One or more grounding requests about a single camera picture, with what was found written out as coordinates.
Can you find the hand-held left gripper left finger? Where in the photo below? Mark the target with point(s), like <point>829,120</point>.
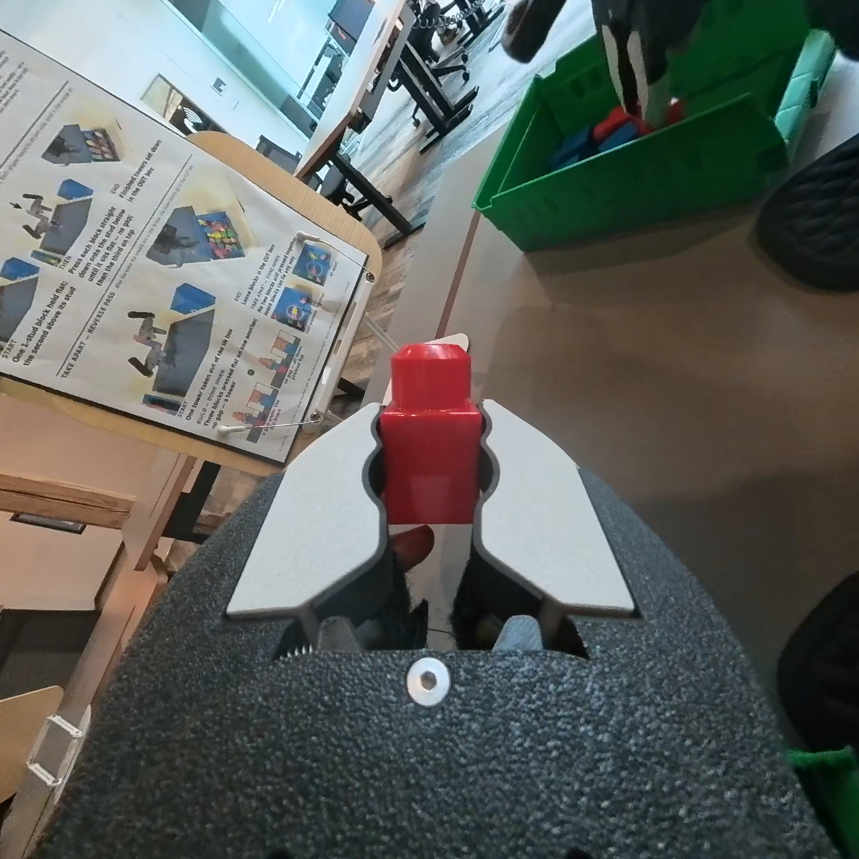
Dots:
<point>309,537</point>

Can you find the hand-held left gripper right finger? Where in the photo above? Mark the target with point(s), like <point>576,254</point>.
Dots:
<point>557,537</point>

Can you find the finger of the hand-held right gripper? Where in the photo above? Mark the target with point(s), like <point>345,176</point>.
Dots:
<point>613,67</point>
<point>643,74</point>

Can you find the heap of blocks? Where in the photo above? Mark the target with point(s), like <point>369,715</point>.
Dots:
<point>614,131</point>

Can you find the green plastic bin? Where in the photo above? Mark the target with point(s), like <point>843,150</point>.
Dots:
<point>829,805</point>
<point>637,181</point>

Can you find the red mega block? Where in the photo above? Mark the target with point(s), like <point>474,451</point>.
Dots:
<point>429,456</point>

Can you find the person's left hand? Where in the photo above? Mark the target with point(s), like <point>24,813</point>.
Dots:
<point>413,547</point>

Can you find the wooden desk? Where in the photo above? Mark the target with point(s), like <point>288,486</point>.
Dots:
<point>349,80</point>
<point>154,523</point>

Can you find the white poster stand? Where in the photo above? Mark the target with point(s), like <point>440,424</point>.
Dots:
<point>339,366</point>
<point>57,751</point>

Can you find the instruction poster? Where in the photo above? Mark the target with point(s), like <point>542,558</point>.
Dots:
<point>168,268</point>

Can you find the black desk frame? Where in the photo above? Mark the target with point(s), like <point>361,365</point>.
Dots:
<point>443,100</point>

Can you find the small framed wall picture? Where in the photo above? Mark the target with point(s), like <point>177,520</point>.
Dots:
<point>47,522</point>

